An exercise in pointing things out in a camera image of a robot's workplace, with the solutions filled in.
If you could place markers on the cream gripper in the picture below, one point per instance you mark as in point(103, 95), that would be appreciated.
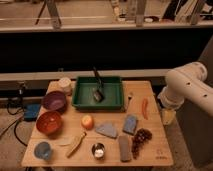
point(167, 116)

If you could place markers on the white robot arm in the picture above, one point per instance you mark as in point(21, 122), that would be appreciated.
point(185, 83)

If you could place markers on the small metal cup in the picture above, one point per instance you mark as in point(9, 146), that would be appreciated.
point(98, 151)

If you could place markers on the white paper cup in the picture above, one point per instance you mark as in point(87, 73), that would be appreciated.
point(65, 85)

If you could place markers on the blue cup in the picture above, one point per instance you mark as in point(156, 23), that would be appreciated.
point(43, 151)

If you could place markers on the dark grape bunch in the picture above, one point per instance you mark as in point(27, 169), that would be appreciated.
point(140, 138)

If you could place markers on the blue rectangular sponge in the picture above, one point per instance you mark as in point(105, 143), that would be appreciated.
point(130, 124)

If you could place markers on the grey brown long block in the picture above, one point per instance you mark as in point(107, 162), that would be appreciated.
point(124, 148)

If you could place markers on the grey blue triangular sponge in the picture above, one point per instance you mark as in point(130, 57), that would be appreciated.
point(107, 129)

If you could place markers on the black spatula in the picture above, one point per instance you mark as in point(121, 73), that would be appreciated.
point(98, 90)

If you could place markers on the green plastic tray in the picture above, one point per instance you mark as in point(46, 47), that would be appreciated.
point(89, 95)

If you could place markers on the apple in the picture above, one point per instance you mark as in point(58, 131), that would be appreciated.
point(87, 122)

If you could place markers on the wooden spoon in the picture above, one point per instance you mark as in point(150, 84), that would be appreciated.
point(75, 144)

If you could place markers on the beige plastic spoon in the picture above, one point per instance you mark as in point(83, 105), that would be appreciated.
point(65, 141)

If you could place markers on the purple bowl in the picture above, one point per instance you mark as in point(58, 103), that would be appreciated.
point(55, 100)

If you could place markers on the red bowl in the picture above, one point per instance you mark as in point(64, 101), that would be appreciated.
point(49, 122)

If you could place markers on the blue box on floor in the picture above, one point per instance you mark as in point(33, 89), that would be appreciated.
point(31, 112)

